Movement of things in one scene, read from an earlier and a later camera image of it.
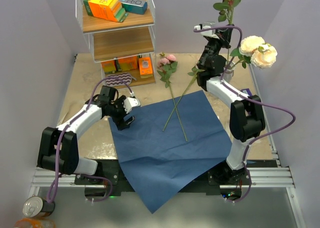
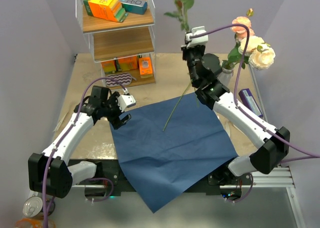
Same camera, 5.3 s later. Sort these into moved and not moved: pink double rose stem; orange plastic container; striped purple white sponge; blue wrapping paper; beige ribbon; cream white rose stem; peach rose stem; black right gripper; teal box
Moved: black right gripper; pink double rose stem; peach rose stem
Not moved: striped purple white sponge; blue wrapping paper; beige ribbon; orange plastic container; cream white rose stem; teal box
